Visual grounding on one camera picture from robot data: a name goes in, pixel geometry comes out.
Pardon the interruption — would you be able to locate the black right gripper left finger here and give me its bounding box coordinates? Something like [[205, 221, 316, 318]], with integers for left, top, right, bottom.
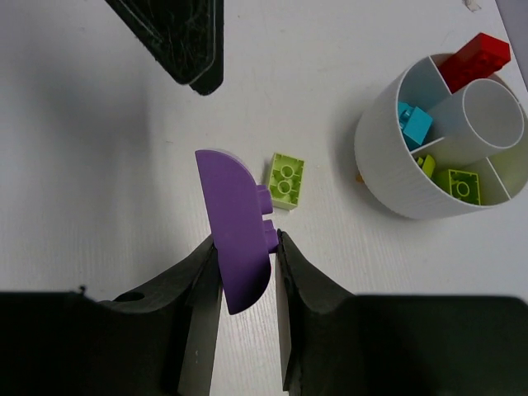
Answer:
[[1, 239, 222, 395]]

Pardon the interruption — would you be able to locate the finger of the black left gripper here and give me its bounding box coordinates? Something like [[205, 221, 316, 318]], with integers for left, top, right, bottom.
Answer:
[[107, 0, 215, 86], [191, 0, 224, 96]]

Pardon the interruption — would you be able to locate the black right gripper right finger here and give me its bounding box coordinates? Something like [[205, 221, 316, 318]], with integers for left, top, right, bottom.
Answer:
[[276, 232, 527, 395]]

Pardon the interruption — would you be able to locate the light green upturned lego brick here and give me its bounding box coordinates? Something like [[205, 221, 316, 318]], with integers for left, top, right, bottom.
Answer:
[[266, 153, 304, 210]]

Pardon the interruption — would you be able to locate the purple half-round lego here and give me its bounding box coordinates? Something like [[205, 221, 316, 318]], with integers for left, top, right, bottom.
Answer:
[[195, 149, 279, 315]]

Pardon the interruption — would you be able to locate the lime lego brick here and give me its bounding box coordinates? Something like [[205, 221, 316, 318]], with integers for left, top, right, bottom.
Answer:
[[433, 169, 481, 205], [416, 154, 436, 179]]

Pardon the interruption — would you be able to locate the teal lego brick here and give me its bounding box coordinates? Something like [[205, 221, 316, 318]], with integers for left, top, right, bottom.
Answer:
[[398, 101, 433, 151]]

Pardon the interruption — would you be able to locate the red lego brick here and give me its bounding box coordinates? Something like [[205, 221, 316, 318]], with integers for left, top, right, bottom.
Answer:
[[438, 33, 511, 93]]

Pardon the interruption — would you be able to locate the white round divided container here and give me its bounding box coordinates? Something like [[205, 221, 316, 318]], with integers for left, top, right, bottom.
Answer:
[[354, 54, 527, 219]]

